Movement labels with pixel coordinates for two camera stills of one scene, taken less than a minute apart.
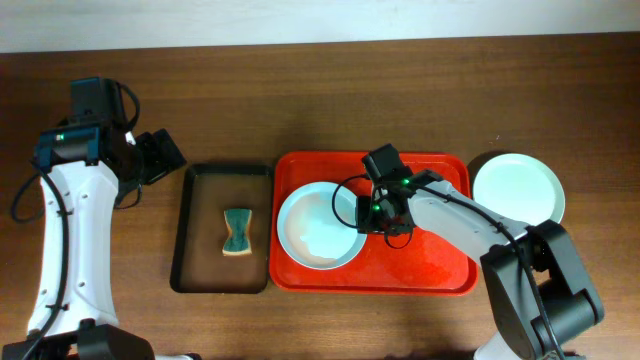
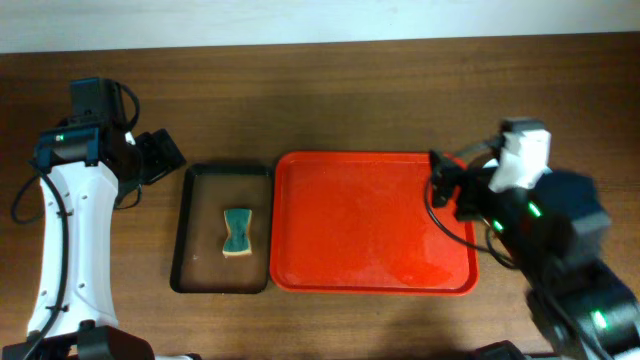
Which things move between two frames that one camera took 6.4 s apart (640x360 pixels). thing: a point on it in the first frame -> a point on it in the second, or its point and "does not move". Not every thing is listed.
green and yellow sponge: [237, 242] does not move
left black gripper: [157, 155] does not move
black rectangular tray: [200, 264] does not move
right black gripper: [370, 215] -> [463, 195]
